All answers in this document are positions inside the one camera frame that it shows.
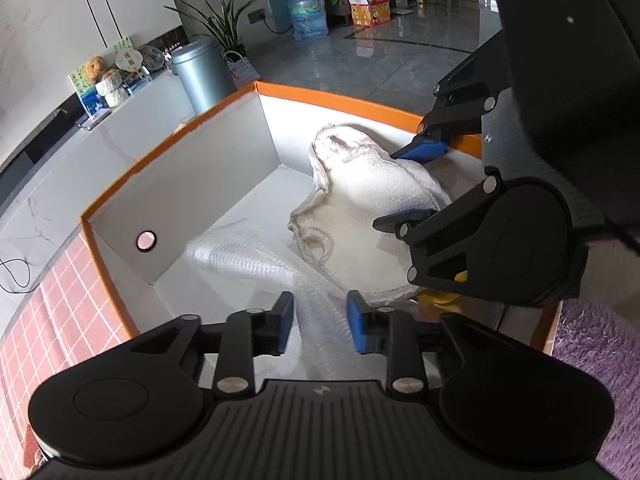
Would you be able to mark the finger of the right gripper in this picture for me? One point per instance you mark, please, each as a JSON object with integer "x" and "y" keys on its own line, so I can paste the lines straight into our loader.
{"x": 429, "y": 143}
{"x": 391, "y": 223}

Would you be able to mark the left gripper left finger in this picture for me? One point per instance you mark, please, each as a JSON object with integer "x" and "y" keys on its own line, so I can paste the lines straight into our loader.
{"x": 278, "y": 323}

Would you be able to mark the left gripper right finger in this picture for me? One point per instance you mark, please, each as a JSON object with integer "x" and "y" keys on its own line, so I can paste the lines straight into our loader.
{"x": 370, "y": 327}

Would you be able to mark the white mesh cloth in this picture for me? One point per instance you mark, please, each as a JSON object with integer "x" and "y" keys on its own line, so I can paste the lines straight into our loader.
{"x": 320, "y": 345}

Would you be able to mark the cream white towel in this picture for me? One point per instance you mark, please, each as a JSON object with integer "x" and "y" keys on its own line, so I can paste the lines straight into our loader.
{"x": 356, "y": 182}

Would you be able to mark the orange printed gift box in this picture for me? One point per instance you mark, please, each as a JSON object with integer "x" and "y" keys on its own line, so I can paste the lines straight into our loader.
{"x": 369, "y": 13}

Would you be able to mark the orange white storage box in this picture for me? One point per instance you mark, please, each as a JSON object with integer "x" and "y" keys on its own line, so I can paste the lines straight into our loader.
{"x": 245, "y": 159}

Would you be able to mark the blue water jug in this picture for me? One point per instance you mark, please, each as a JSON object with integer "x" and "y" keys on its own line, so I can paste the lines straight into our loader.
{"x": 308, "y": 19}

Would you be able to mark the woven small basket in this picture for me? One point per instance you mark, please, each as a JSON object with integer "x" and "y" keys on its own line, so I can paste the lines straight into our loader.
{"x": 240, "y": 68}

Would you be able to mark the green potted floor plant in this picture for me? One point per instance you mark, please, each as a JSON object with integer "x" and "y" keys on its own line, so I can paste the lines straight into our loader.
{"x": 220, "y": 22}

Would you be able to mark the grey metal trash can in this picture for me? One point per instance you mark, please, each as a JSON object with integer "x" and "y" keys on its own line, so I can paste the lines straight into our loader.
{"x": 203, "y": 73}

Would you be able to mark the purple fuzzy rug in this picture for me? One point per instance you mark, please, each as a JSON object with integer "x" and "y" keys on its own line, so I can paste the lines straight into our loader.
{"x": 598, "y": 341}

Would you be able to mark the white marble TV console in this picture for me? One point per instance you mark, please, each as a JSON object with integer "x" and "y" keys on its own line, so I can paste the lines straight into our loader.
{"x": 39, "y": 219}

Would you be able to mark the teddy bear on console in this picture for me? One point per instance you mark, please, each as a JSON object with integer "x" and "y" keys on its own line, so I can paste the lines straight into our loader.
{"x": 106, "y": 80}

